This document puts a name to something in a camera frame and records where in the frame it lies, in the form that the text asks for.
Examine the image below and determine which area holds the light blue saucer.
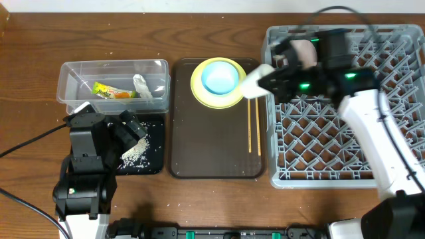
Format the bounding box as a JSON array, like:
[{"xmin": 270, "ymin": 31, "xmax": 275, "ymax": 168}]
[{"xmin": 201, "ymin": 61, "xmax": 239, "ymax": 96}]

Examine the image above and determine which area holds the clear plastic bin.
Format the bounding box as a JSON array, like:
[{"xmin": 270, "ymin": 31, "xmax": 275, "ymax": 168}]
[{"xmin": 56, "ymin": 59, "xmax": 170, "ymax": 115}]

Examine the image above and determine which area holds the white tissue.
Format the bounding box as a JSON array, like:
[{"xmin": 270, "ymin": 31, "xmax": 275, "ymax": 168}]
[{"xmin": 133, "ymin": 74, "xmax": 153, "ymax": 102}]

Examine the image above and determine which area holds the dark brown serving tray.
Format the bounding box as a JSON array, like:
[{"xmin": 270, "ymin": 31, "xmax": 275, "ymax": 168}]
[{"xmin": 167, "ymin": 58, "xmax": 266, "ymax": 179}]

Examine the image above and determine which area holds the rice pile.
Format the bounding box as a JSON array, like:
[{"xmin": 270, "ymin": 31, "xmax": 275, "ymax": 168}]
[{"xmin": 119, "ymin": 133, "xmax": 151, "ymax": 171}]

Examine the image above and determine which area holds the yellow plate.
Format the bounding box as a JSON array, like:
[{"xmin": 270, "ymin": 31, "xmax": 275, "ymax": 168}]
[{"xmin": 190, "ymin": 57, "xmax": 246, "ymax": 110}]

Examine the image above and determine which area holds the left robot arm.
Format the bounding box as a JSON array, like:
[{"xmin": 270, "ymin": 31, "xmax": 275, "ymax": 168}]
[{"xmin": 52, "ymin": 102, "xmax": 147, "ymax": 238}]

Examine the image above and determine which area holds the grey dishwasher rack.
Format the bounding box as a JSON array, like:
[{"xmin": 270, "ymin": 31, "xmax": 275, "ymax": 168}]
[{"xmin": 266, "ymin": 25, "xmax": 424, "ymax": 189}]

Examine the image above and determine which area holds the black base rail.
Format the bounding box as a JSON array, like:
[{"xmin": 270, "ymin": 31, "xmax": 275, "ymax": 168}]
[{"xmin": 105, "ymin": 218, "xmax": 327, "ymax": 239}]

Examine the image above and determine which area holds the pale green cup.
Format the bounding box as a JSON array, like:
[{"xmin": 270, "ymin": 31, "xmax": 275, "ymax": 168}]
[{"xmin": 239, "ymin": 64, "xmax": 276, "ymax": 100}]

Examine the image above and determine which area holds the white bowl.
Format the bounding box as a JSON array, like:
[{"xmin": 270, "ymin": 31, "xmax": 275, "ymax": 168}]
[{"xmin": 291, "ymin": 39, "xmax": 317, "ymax": 70}]

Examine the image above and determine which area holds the black plastic tray bin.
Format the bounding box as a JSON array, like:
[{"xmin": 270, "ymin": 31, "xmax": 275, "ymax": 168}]
[{"xmin": 68, "ymin": 114, "xmax": 165, "ymax": 176}]

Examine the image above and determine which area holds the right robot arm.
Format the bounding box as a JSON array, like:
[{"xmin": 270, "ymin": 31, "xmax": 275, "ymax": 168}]
[{"xmin": 255, "ymin": 35, "xmax": 424, "ymax": 238}]

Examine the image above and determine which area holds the yellow green snack wrapper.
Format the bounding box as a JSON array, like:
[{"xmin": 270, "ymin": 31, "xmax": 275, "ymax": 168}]
[{"xmin": 92, "ymin": 82, "xmax": 136, "ymax": 99}]

